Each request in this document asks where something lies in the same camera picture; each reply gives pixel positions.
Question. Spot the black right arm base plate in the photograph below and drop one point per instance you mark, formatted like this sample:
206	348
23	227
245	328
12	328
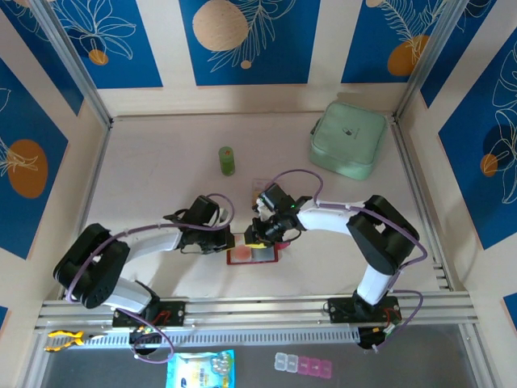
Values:
341	309

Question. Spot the red pink printed card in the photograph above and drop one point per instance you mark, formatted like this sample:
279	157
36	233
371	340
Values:
243	253

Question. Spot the pink pill box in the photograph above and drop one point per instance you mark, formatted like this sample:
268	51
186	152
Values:
315	367

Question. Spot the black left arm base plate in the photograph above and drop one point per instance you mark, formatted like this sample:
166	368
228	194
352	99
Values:
173	313

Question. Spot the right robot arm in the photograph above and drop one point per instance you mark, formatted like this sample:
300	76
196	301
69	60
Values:
383	234

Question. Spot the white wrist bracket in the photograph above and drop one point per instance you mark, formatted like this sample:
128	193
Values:
262	211

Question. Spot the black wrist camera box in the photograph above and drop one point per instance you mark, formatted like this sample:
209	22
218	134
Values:
204	210
276	198

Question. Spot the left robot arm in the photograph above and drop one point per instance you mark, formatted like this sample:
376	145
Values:
93	266

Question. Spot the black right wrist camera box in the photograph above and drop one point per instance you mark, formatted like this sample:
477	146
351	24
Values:
276	198

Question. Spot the green cylindrical bottle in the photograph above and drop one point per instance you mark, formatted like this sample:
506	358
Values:
227	161

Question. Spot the pale green zip pouch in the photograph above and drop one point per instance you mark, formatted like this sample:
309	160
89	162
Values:
347	139

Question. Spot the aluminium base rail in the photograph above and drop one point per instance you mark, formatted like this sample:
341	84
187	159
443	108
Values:
258	309

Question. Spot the yellow black pliers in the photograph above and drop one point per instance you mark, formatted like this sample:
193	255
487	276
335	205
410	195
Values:
64	339

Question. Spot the red card holder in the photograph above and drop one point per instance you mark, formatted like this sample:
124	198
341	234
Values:
252	262

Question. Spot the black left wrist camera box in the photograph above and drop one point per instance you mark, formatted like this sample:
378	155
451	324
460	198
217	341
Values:
204	210

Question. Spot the blue snack packet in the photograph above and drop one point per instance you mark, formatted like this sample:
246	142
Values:
198	369

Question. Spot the white pill box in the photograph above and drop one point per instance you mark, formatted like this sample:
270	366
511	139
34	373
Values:
285	361

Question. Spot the aluminium frame post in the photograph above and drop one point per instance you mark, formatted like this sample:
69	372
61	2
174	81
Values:
81	72
424	60

